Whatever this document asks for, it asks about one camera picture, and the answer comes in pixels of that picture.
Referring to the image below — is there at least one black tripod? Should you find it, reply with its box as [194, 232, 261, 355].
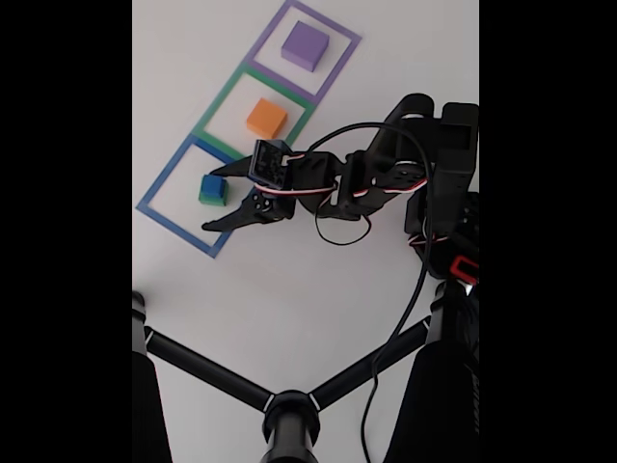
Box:
[132, 282, 480, 463]

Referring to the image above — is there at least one red clamp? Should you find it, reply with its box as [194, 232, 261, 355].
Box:
[448, 255, 480, 286]

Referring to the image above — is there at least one red white servo cable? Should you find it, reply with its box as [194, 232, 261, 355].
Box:
[408, 231, 438, 252]
[255, 151, 430, 247]

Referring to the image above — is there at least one green cube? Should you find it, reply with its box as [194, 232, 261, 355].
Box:
[198, 180, 229, 208]

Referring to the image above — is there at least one blue tape square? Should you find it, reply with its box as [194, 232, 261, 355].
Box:
[136, 133, 266, 259]

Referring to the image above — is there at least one small blue cube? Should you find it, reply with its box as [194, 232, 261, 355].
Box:
[201, 174, 228, 198]

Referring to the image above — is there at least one gripper camera board, blue mount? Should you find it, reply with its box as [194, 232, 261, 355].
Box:
[248, 139, 295, 191]

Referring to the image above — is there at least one purple tape square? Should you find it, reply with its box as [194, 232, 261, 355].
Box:
[244, 0, 362, 105]

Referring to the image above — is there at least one purple cube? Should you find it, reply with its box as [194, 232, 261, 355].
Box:
[281, 19, 332, 73]

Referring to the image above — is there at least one orange cube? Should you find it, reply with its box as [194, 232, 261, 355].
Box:
[245, 97, 290, 144]

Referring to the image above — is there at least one green tape square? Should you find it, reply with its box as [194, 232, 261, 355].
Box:
[191, 60, 317, 180]

